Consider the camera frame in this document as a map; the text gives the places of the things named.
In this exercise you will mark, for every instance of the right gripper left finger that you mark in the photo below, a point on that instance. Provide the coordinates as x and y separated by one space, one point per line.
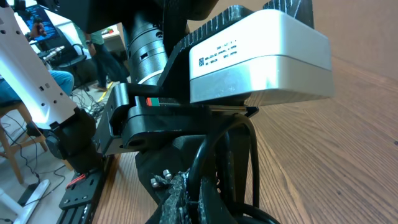
173 207

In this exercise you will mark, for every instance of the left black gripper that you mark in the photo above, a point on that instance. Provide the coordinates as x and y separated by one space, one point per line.
139 118

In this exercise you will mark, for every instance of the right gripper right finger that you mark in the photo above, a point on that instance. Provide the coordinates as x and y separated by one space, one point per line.
211 208

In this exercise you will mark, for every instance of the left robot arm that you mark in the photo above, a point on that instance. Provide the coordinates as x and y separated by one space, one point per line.
46 95

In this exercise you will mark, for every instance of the standing person in background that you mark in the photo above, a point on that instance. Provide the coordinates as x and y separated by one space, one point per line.
103 59

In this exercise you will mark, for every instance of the black office chair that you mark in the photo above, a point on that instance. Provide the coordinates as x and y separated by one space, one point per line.
68 58

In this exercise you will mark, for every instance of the wooden stool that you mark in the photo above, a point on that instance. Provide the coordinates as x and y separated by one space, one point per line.
13 145

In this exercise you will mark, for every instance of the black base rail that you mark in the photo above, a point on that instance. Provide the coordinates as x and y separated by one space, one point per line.
81 199

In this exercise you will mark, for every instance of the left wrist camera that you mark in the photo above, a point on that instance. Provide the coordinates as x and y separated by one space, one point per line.
254 58

